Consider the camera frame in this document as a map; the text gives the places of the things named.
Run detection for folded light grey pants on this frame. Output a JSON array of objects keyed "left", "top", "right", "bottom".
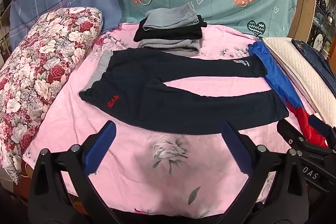
[{"left": 143, "top": 1, "right": 199, "bottom": 30}]

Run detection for folded black pants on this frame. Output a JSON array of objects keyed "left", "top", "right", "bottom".
[{"left": 133, "top": 15, "right": 207, "bottom": 43}]

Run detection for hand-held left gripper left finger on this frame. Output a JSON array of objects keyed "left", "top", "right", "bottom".
[{"left": 28, "top": 121, "right": 117, "bottom": 224}]

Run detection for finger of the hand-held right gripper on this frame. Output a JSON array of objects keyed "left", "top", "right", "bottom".
[
  {"left": 308, "top": 114, "right": 336, "bottom": 141},
  {"left": 277, "top": 119, "right": 336, "bottom": 159}
]

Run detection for blue and red garment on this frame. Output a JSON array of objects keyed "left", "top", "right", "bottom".
[{"left": 248, "top": 42, "right": 328, "bottom": 148}]

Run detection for white quilted cloth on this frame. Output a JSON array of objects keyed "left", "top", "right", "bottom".
[{"left": 262, "top": 37, "right": 336, "bottom": 128}]

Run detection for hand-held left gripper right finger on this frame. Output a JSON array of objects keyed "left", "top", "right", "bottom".
[{"left": 217, "top": 121, "right": 310, "bottom": 224}]

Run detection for dark navy pants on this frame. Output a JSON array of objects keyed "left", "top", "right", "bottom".
[{"left": 78, "top": 48, "right": 290, "bottom": 135}]

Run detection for dark blue jeans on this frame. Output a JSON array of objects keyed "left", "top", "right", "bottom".
[{"left": 291, "top": 39, "right": 336, "bottom": 97}]

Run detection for pink floral bedsheet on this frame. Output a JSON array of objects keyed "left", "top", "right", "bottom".
[{"left": 22, "top": 22, "right": 323, "bottom": 217}]

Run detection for glass display cabinet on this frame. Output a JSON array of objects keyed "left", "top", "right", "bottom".
[{"left": 307, "top": 0, "right": 336, "bottom": 62}]

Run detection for red floral quilt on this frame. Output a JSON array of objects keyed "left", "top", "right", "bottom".
[{"left": 0, "top": 7, "right": 103, "bottom": 185}]

